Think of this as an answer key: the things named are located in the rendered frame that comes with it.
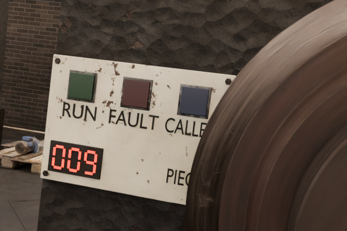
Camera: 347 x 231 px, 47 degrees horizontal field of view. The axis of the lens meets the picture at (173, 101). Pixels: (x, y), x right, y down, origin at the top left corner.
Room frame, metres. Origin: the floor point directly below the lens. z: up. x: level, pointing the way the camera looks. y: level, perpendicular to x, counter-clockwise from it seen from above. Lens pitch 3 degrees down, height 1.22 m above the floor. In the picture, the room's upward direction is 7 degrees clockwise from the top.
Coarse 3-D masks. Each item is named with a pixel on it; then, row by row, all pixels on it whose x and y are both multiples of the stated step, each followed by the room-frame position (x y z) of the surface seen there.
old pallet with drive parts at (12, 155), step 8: (8, 144) 5.10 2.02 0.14; (0, 152) 4.62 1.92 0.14; (8, 152) 4.72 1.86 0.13; (16, 152) 4.72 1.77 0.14; (40, 152) 4.88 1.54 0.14; (8, 160) 4.50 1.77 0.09; (16, 160) 4.48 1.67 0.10; (24, 160) 4.47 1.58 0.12; (32, 160) 4.45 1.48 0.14; (40, 160) 4.46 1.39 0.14; (32, 168) 4.45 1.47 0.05; (40, 168) 4.46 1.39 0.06
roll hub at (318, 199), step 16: (336, 144) 0.30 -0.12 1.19; (320, 160) 0.31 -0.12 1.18; (336, 160) 0.29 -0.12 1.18; (304, 176) 0.33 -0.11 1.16; (320, 176) 0.29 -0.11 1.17; (336, 176) 0.29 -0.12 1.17; (304, 192) 0.30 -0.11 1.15; (320, 192) 0.29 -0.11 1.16; (336, 192) 0.29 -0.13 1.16; (304, 208) 0.29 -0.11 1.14; (320, 208) 0.29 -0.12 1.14; (336, 208) 0.29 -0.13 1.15; (288, 224) 0.33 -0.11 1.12; (304, 224) 0.29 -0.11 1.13; (320, 224) 0.29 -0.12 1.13; (336, 224) 0.29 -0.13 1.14
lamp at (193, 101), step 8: (184, 88) 0.53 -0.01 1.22; (192, 88) 0.53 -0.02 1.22; (200, 88) 0.53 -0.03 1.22; (184, 96) 0.53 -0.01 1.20; (192, 96) 0.53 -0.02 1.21; (200, 96) 0.52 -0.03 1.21; (208, 96) 0.52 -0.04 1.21; (184, 104) 0.53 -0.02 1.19; (192, 104) 0.53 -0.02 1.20; (200, 104) 0.52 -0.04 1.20; (184, 112) 0.53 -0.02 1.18; (192, 112) 0.53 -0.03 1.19; (200, 112) 0.52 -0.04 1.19
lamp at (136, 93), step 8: (128, 80) 0.54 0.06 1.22; (136, 80) 0.54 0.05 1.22; (128, 88) 0.54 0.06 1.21; (136, 88) 0.54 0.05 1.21; (144, 88) 0.54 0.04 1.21; (128, 96) 0.54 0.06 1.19; (136, 96) 0.54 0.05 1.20; (144, 96) 0.54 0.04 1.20; (128, 104) 0.54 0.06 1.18; (136, 104) 0.54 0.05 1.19; (144, 104) 0.54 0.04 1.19
